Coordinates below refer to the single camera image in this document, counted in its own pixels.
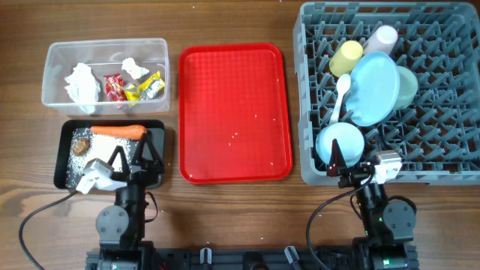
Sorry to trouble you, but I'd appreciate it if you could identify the small white tissue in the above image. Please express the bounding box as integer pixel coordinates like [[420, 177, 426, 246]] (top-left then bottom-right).
[[121, 58, 149, 80]]

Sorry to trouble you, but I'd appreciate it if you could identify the white rice pile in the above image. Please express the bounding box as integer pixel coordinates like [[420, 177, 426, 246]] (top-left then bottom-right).
[[65, 128, 137, 189]]

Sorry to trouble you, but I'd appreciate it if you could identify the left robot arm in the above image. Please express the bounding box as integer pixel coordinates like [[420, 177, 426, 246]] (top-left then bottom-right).
[[85, 132, 167, 270]]

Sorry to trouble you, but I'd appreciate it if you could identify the white plastic spoon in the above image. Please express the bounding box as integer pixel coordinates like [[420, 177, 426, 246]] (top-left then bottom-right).
[[329, 73, 351, 125]]

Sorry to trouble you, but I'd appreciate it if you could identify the light blue plate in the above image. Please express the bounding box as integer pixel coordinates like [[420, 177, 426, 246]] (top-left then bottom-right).
[[345, 52, 400, 127]]

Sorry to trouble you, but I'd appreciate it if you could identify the black rectangular tray bin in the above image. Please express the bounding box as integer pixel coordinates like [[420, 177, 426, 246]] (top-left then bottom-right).
[[53, 119, 165, 190]]

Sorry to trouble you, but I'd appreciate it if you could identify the red serving tray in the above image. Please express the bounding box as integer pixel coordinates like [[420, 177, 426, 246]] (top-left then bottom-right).
[[178, 43, 293, 185]]

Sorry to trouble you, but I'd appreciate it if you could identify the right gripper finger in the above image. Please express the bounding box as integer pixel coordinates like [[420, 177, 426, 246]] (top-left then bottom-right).
[[326, 139, 347, 177], [374, 134, 393, 152]]

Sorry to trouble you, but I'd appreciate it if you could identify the brown food piece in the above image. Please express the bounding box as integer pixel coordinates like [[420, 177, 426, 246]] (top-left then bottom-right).
[[72, 138, 90, 156]]

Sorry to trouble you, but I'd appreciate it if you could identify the yellow snack wrapper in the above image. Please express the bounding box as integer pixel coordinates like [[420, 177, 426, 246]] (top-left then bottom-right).
[[123, 71, 166, 101]]

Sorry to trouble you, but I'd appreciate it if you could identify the gray dishwasher rack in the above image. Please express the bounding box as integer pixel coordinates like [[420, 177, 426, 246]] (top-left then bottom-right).
[[292, 1, 479, 185]]

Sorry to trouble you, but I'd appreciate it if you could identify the red strawberry candy wrapper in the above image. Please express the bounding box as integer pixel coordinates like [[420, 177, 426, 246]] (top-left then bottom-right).
[[103, 73, 127, 101]]

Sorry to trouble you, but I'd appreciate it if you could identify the pink white cup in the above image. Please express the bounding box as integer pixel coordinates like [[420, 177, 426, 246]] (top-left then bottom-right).
[[363, 25, 398, 56]]

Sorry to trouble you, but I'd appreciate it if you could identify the large white tissue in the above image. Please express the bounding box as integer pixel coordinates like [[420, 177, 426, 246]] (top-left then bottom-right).
[[64, 63, 101, 115]]

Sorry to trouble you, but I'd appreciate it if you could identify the yellow plastic cup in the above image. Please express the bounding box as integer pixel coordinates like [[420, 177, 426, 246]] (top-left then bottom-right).
[[329, 40, 363, 77]]

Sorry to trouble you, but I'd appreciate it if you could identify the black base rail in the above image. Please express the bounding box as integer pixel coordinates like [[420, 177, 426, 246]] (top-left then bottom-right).
[[85, 245, 418, 270]]

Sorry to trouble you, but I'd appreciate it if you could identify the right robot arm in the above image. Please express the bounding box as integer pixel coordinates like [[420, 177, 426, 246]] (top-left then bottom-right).
[[327, 139, 419, 269]]

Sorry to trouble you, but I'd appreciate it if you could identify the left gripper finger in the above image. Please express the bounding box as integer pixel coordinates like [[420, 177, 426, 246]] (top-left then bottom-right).
[[131, 133, 164, 171], [107, 145, 131, 175]]

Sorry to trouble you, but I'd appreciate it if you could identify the orange carrot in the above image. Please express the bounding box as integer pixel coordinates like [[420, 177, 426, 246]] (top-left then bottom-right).
[[90, 124, 147, 140]]

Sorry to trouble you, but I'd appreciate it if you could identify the light blue bowl with rice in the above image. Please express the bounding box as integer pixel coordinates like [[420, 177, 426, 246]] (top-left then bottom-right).
[[315, 122, 365, 167]]

